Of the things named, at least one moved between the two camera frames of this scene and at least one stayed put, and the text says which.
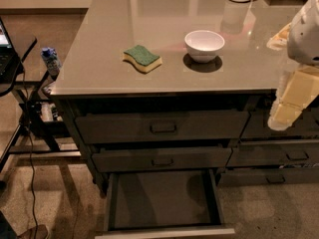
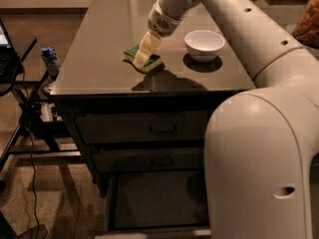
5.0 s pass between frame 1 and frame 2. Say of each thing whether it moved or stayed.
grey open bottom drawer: stayed
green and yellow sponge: stayed
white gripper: moved
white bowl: stayed
